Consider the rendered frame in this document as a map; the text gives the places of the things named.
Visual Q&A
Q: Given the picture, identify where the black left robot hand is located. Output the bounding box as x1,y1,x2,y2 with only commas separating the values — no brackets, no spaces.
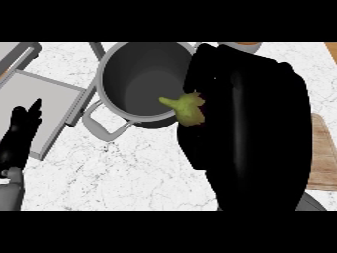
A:
0,97,44,180

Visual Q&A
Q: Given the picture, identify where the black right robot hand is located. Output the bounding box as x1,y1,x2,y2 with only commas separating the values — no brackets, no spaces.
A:
174,42,313,211

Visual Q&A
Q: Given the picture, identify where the eggplant with green stem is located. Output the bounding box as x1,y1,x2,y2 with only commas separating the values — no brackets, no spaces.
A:
158,91,207,127

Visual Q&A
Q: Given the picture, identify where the wooden cutting board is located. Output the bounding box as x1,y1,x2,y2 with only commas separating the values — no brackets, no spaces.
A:
304,112,337,193

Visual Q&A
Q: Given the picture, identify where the grey metal pot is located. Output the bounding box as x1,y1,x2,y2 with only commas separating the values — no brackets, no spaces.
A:
79,42,196,143

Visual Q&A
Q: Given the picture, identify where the large flat grey panel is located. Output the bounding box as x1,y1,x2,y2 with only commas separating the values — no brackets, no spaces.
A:
0,69,87,162

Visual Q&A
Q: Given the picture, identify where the grey panel edge bar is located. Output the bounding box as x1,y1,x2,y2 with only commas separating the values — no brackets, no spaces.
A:
63,82,99,128

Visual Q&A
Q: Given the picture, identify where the grey round container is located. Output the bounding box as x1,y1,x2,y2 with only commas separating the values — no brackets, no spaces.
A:
215,42,264,55

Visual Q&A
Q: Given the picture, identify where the small flat grey panel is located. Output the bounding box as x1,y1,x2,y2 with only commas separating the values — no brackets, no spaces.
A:
0,42,44,80

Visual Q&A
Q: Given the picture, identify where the thin grey bar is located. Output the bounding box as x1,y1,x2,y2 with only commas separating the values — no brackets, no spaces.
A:
87,42,107,62

